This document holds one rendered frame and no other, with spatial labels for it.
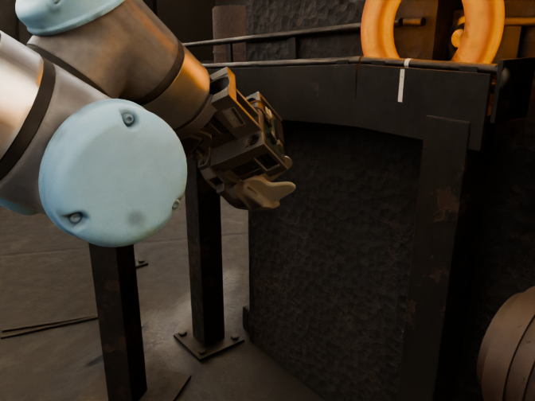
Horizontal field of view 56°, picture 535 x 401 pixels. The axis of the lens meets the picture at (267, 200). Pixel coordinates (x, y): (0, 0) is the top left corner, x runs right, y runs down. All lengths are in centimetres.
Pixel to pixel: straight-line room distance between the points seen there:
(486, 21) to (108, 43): 41
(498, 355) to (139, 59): 38
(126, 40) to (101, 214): 19
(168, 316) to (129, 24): 112
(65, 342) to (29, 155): 117
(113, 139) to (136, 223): 4
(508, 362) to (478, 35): 35
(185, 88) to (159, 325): 103
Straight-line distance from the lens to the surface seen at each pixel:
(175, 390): 118
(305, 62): 80
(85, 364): 132
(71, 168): 25
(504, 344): 48
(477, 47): 64
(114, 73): 41
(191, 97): 45
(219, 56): 359
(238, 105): 47
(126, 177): 26
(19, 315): 158
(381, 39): 72
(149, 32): 42
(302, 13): 95
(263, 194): 58
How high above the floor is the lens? 75
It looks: 19 degrees down
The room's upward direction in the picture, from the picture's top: straight up
